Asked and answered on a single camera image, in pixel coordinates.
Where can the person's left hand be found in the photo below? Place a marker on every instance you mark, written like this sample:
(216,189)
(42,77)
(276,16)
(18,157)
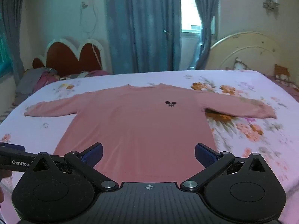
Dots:
(4,174)

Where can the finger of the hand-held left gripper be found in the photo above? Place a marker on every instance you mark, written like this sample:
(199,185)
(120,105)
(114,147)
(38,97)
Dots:
(12,147)

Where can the pink long-sleeve shirt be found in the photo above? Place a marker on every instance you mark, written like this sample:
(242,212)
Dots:
(140,133)

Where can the tied blue curtain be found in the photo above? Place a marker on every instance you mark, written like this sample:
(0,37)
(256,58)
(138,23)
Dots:
(206,9)

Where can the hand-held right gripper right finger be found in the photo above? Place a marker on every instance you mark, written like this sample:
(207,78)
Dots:
(204,155)

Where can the floral pillow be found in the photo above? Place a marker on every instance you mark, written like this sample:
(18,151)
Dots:
(239,65)

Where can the orange patterned pillow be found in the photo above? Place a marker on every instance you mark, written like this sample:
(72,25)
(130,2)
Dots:
(281,72)

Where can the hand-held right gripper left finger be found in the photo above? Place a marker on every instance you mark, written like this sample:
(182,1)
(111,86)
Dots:
(93,155)

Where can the green window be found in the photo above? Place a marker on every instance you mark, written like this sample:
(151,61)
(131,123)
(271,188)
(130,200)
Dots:
(5,51)

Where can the cream arched headboard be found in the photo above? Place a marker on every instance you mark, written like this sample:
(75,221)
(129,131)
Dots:
(252,49)

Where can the pile of clothes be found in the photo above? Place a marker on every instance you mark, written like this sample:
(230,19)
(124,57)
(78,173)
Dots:
(39,80)

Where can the red heart-shaped headboard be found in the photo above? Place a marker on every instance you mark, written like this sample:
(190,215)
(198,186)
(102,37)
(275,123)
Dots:
(63,58)

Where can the wide blue curtain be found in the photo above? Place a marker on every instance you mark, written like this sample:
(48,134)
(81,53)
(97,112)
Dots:
(142,28)

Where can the bright window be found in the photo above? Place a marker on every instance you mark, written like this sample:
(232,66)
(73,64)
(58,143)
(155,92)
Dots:
(188,4)

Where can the floral bed sheet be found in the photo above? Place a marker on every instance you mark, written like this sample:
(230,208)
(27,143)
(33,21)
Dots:
(163,78)

